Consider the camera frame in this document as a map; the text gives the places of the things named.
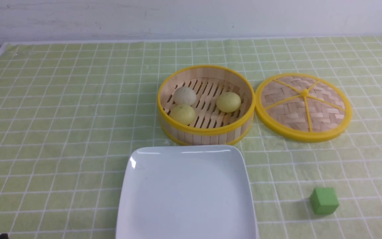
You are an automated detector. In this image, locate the white square plate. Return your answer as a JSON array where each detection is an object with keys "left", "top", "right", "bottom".
[{"left": 115, "top": 145, "right": 259, "bottom": 239}]

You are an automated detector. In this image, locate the white steamed bun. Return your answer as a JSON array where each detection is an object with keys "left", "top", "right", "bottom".
[{"left": 173, "top": 86, "right": 197, "bottom": 106}]

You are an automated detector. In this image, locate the yellow steamed bun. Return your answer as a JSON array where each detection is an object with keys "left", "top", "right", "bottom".
[
  {"left": 216, "top": 92, "right": 241, "bottom": 113},
  {"left": 169, "top": 104, "right": 197, "bottom": 125}
]

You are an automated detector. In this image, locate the green checkered tablecloth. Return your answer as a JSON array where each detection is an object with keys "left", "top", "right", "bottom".
[{"left": 0, "top": 36, "right": 382, "bottom": 239}]

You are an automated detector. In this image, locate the green cube block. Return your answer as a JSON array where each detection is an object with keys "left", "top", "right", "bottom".
[{"left": 309, "top": 187, "right": 340, "bottom": 215}]

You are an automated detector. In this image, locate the woven bamboo steamer lid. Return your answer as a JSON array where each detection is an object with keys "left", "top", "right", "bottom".
[{"left": 255, "top": 73, "right": 352, "bottom": 143}]

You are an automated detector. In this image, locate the bamboo steamer basket yellow rim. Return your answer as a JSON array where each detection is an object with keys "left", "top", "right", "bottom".
[{"left": 157, "top": 65, "right": 256, "bottom": 145}]

